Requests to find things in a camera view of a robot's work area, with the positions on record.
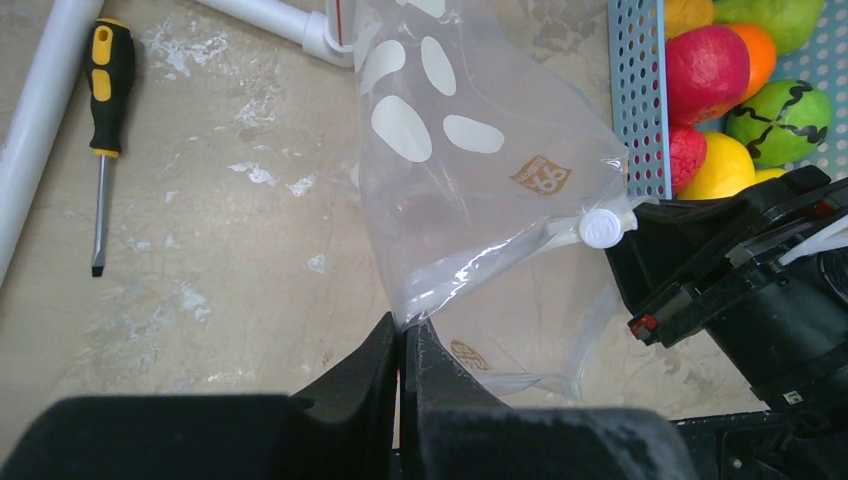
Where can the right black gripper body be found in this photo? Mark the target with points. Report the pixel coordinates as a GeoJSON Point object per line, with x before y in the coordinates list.
{"type": "Point", "coordinates": [764, 274]}

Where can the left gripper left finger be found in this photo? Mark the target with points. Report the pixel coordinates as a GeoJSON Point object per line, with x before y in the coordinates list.
{"type": "Point", "coordinates": [340, 426]}

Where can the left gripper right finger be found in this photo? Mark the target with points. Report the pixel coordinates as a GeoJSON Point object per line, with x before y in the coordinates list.
{"type": "Point", "coordinates": [451, 427]}

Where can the clear dotted zip bag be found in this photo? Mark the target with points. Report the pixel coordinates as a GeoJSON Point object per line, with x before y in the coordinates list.
{"type": "Point", "coordinates": [491, 191]}

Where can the yellow lemon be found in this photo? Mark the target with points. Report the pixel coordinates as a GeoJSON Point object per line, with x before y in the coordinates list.
{"type": "Point", "coordinates": [727, 170]}

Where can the wrinkled red strawberry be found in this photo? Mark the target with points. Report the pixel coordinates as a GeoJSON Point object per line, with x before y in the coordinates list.
{"type": "Point", "coordinates": [688, 151]}

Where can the green striped melon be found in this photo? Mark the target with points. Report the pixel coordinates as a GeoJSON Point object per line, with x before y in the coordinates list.
{"type": "Point", "coordinates": [782, 123]}

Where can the smooth red apple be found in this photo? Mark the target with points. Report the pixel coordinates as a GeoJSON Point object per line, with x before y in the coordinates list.
{"type": "Point", "coordinates": [707, 73]}

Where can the orange fruit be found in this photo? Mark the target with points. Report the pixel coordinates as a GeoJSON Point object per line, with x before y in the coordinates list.
{"type": "Point", "coordinates": [762, 56]}

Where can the green pear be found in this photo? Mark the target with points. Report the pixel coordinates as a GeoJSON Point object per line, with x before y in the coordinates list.
{"type": "Point", "coordinates": [789, 23]}

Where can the yellow mango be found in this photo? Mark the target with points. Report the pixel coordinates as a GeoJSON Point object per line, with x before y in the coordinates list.
{"type": "Point", "coordinates": [681, 16]}

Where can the yellow black screwdriver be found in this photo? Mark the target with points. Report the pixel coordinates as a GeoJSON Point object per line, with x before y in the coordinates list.
{"type": "Point", "coordinates": [110, 71]}

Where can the white pvc pipe frame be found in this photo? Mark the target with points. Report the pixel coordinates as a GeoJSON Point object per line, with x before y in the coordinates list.
{"type": "Point", "coordinates": [77, 40]}

